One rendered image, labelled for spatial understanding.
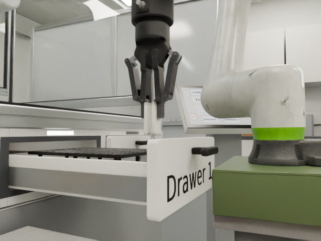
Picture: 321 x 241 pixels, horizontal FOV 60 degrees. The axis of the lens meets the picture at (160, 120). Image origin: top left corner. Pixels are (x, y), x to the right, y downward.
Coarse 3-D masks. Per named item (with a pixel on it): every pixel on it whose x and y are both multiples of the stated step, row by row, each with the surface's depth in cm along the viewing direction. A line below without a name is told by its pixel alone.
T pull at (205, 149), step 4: (192, 148) 49; (196, 148) 48; (200, 148) 48; (204, 148) 46; (208, 148) 46; (212, 148) 48; (216, 148) 50; (192, 152) 49; (196, 152) 48; (200, 152) 48; (204, 152) 45; (208, 152) 46; (212, 152) 48; (216, 152) 50
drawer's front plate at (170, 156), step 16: (160, 144) 38; (176, 144) 43; (192, 144) 49; (208, 144) 59; (160, 160) 38; (176, 160) 43; (192, 160) 49; (208, 160) 58; (160, 176) 38; (176, 176) 43; (208, 176) 58; (160, 192) 37; (176, 192) 42; (192, 192) 49; (160, 208) 37; (176, 208) 42
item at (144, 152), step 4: (132, 152) 53; (136, 152) 53; (140, 152) 53; (144, 152) 54; (112, 156) 47; (116, 156) 47; (120, 156) 46; (124, 156) 47; (128, 156) 49; (132, 156) 50
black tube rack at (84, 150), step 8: (32, 152) 55; (40, 152) 54; (48, 152) 53; (56, 152) 53; (64, 152) 53; (72, 152) 53; (80, 152) 53; (88, 152) 53; (96, 152) 54; (104, 152) 53; (112, 152) 53; (120, 152) 53; (128, 152) 54; (120, 160) 65; (136, 160) 55
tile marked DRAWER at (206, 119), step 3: (204, 117) 138; (207, 117) 138; (210, 117) 138; (213, 117) 139; (204, 120) 136; (207, 120) 136; (210, 120) 137; (213, 120) 137; (216, 120) 137; (219, 120) 138
